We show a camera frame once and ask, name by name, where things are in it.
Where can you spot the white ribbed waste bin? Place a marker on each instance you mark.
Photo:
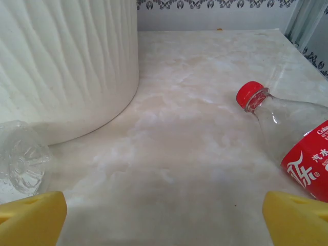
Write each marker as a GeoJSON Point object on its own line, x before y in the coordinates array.
{"type": "Point", "coordinates": [64, 64]}

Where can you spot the aluminium frame post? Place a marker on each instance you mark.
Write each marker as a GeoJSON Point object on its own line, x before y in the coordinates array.
{"type": "Point", "coordinates": [305, 20]}

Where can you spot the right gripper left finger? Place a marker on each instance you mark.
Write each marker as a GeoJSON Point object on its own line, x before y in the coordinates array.
{"type": "Point", "coordinates": [30, 220]}

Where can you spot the cola bottle red label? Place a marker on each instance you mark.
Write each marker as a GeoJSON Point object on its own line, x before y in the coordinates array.
{"type": "Point", "coordinates": [302, 164]}

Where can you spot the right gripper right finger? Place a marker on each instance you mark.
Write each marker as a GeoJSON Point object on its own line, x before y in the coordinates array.
{"type": "Point", "coordinates": [299, 223]}

